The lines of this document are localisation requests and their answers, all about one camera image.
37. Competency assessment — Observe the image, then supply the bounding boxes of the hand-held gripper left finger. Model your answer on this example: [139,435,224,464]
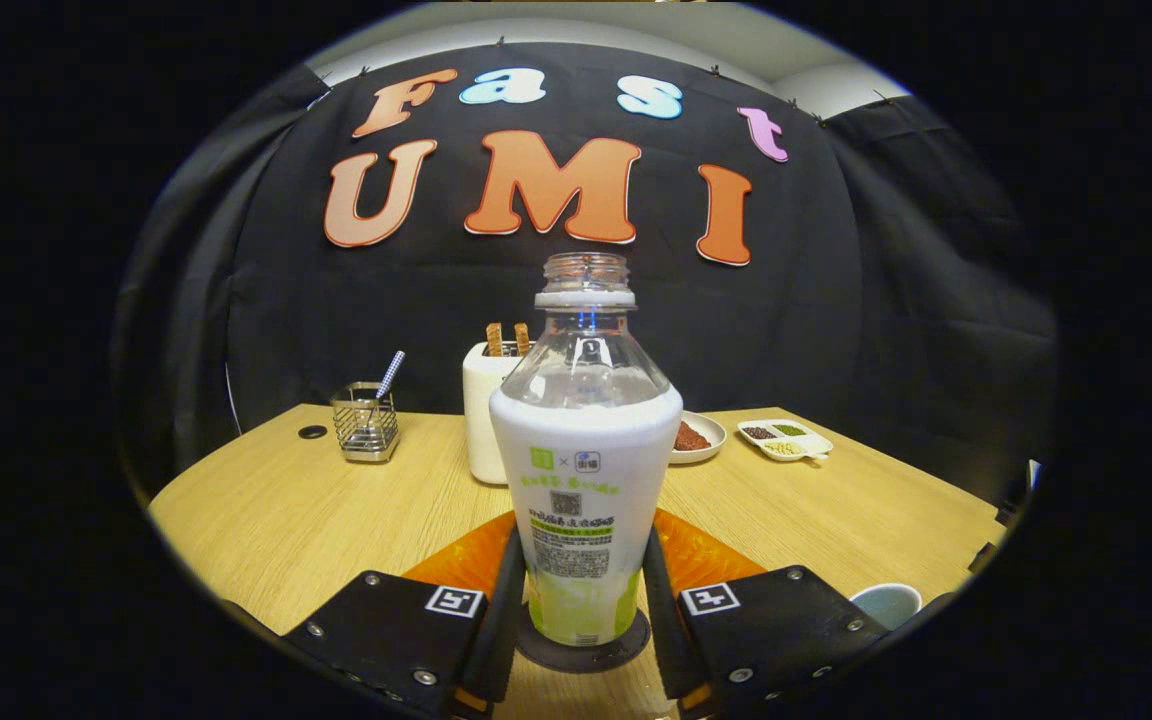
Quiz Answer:
[281,525,527,719]

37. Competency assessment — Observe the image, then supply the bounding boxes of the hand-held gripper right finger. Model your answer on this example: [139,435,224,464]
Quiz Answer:
[641,510,892,716]

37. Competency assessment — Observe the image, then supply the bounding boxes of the white cup with blue inside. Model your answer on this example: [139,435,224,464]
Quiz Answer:
[849,583,924,631]

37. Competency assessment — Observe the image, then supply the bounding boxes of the dark brown round coaster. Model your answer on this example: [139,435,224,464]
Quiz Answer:
[514,603,652,673]

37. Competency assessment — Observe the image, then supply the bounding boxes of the white green label juice bottle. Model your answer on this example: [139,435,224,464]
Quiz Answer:
[489,252,684,647]

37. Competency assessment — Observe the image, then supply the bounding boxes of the wooden table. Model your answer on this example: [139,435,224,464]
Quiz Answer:
[148,403,1007,720]

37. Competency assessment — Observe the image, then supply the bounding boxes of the white divided dish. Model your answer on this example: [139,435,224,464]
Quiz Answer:
[737,418,834,463]

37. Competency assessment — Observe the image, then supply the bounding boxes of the round white plate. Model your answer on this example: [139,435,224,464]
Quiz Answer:
[669,411,728,465]

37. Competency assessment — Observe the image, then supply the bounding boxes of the metal mesh utensil holder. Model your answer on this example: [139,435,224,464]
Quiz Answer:
[330,382,400,463]

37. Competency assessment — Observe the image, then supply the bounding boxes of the white toaster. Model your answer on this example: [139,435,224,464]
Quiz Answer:
[463,341,537,485]

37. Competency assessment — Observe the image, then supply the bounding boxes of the black backdrop cloth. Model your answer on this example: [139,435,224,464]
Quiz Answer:
[114,42,1059,501]

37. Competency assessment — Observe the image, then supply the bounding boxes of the spoon with striped handle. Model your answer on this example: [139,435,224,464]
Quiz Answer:
[373,350,406,401]

